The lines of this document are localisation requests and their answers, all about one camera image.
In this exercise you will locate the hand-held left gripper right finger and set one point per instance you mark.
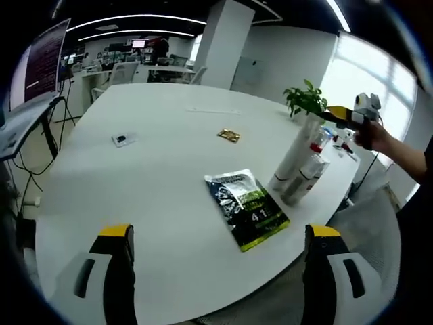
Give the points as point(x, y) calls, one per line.
point(318, 287)

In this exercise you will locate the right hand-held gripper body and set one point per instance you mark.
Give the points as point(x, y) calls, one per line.
point(367, 110)

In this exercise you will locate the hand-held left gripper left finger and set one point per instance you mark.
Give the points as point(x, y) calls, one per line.
point(118, 287)

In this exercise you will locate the white skincare bottle red collar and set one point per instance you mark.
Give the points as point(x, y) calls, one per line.
point(318, 146)

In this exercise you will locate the white skincare tube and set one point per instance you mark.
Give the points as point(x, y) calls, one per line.
point(294, 155)

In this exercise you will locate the white bottle yellow band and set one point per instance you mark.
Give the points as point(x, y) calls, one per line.
point(304, 183)

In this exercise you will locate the gold skincare sachet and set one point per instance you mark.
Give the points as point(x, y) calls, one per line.
point(229, 135)

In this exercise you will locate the green skincare sachet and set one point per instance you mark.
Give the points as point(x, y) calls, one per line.
point(243, 206)

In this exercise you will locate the clear skincare sachet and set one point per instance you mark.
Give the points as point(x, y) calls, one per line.
point(122, 139)

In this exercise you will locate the person's right hand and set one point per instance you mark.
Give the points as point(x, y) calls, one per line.
point(370, 135)

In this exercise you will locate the blue box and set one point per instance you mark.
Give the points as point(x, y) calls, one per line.
point(328, 130)

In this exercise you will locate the small red bottles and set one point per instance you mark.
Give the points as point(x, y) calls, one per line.
point(343, 145)

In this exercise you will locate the bright window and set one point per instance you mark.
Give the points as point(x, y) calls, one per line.
point(345, 74)

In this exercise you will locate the potted green plant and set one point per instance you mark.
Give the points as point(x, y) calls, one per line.
point(304, 100)

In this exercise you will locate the person's black shirt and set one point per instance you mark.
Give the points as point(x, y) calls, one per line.
point(427, 169)

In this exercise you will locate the grey mesh chair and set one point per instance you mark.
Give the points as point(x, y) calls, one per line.
point(372, 216)

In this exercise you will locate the curved ceiling light strip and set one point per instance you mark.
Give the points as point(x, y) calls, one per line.
point(339, 16)

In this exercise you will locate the white floor socket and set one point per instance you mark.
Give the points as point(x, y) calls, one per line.
point(32, 202)

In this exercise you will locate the white pillar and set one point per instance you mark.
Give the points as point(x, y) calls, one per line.
point(225, 44)

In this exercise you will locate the white office chair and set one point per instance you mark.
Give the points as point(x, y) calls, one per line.
point(123, 72)
point(199, 76)

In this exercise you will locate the black laptop stand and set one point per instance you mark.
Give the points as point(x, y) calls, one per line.
point(51, 142)

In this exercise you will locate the background computer monitor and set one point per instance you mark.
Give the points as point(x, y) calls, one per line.
point(138, 44)

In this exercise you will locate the open laptop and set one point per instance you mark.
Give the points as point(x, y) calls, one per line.
point(44, 61)

